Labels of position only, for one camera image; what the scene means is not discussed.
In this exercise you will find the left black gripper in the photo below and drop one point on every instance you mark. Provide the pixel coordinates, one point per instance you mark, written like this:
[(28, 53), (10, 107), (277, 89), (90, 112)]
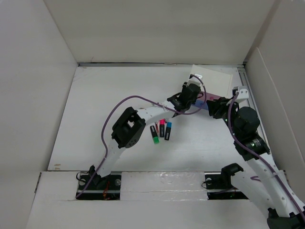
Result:
[(183, 86)]

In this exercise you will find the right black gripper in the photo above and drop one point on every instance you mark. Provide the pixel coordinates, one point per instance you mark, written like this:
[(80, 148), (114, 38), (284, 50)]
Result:
[(220, 104)]

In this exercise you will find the pink drawer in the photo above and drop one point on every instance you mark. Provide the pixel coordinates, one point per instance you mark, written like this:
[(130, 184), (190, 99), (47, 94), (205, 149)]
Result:
[(210, 97)]

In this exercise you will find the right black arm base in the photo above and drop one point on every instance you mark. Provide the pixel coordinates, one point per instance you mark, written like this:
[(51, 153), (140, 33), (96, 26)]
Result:
[(219, 186)]

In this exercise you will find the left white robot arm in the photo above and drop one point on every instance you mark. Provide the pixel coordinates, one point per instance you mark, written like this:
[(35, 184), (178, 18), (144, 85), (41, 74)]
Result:
[(128, 128)]

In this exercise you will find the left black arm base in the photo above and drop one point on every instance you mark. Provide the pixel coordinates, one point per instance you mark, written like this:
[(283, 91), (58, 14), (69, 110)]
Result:
[(100, 188)]

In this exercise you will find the purple blue drawer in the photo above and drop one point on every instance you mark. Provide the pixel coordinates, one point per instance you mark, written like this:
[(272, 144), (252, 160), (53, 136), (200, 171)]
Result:
[(200, 104)]

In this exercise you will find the white drawer cabinet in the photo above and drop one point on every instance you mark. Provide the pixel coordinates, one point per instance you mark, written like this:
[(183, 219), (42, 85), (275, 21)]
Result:
[(217, 83)]

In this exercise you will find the blue highlighter marker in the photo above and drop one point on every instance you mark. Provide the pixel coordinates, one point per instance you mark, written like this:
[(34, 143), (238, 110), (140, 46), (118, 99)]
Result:
[(168, 131)]

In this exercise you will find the pink highlighter marker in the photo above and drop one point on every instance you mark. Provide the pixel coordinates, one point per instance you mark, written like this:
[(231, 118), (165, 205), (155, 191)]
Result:
[(162, 128)]

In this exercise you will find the green highlighter marker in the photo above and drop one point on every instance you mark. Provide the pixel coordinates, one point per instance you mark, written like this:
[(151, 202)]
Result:
[(154, 134)]

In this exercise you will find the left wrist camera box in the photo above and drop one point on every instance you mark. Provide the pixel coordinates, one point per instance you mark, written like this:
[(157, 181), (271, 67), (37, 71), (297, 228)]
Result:
[(195, 79)]

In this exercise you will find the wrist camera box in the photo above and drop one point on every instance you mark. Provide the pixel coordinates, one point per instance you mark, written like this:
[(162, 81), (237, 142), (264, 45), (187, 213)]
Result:
[(195, 79), (241, 93)]

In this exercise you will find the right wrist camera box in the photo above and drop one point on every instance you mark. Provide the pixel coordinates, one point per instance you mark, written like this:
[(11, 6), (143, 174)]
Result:
[(241, 93)]

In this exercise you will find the back aluminium rail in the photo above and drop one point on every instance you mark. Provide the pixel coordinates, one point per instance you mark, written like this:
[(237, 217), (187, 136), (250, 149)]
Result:
[(128, 64)]

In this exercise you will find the aluminium rail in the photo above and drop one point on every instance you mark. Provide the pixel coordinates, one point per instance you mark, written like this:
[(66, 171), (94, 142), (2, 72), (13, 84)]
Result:
[(251, 102), (128, 64)]

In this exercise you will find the right aluminium rail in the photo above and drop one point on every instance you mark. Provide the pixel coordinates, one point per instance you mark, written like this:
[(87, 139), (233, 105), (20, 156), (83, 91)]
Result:
[(251, 102)]

